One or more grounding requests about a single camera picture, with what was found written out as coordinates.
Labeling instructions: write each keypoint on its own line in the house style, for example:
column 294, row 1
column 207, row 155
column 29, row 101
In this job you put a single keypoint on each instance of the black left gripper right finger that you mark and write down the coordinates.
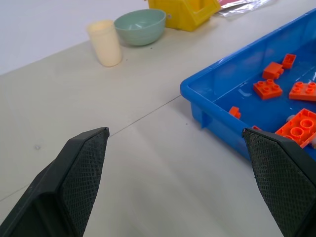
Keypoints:
column 281, row 177

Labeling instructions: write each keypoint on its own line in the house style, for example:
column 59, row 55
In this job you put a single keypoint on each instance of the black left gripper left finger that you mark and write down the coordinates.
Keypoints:
column 79, row 177

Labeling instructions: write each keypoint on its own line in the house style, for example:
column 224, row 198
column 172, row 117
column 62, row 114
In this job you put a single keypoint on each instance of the upside-down orange plastic building brick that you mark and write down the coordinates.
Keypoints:
column 300, row 128

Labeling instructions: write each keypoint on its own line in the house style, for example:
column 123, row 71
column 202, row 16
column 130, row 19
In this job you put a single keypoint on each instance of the blue plastic tray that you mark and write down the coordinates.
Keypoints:
column 222, row 81

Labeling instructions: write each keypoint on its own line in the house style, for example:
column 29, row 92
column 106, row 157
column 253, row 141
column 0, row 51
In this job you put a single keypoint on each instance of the upside-down red plastic building brick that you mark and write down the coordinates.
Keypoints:
column 289, row 61

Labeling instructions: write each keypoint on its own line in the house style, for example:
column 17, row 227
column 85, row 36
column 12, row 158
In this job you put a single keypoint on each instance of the cream plastic cup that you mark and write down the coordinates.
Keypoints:
column 106, row 44

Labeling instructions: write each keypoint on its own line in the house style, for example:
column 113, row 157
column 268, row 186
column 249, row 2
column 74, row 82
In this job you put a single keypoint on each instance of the pale green bowl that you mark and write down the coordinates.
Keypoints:
column 140, row 28

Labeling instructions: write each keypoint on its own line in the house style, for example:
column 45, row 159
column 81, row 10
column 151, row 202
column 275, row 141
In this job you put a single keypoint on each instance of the clear plastic bag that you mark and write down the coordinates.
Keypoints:
column 237, row 6

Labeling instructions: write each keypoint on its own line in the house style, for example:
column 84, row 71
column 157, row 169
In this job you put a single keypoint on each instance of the yellow plastic bin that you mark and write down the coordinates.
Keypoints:
column 185, row 12

